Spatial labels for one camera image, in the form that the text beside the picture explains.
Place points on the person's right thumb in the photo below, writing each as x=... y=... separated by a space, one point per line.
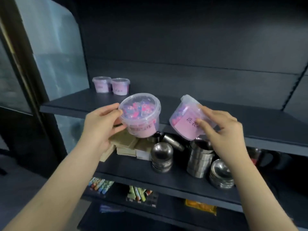
x=207 y=127

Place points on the orange snack packet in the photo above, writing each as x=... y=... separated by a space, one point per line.
x=201 y=206

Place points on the beige cardboard box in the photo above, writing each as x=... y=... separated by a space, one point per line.
x=144 y=150
x=125 y=139
x=107 y=153
x=126 y=151

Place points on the stack of steel bowls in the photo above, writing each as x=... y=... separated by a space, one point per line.
x=221 y=174
x=162 y=156

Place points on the dark door frame post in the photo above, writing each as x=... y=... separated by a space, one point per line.
x=21 y=69

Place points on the dark metal shelf unit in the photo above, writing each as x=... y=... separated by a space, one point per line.
x=192 y=57

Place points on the person's left middle finger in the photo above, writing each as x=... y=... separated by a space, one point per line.
x=118 y=117

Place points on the dark glossy mug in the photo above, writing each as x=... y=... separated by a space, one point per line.
x=256 y=156
x=280 y=160

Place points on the stack of steel cups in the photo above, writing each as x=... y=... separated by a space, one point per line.
x=199 y=161

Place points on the person's left thumb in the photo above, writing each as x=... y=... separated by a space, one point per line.
x=118 y=130

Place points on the clear tub of pink beads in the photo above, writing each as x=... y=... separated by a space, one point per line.
x=186 y=120
x=140 y=117
x=120 y=86
x=101 y=84

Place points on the colourful striped packet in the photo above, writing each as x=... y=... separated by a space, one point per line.
x=142 y=195
x=101 y=185

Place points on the person's left hand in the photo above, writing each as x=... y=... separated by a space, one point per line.
x=96 y=127

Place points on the person's right forearm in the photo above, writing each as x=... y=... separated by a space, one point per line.
x=252 y=190

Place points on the person's left forearm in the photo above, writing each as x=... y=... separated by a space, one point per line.
x=55 y=190

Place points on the person's right hand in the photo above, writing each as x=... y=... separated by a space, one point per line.
x=228 y=137

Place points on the frosted glass panel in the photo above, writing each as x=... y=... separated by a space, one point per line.
x=53 y=45

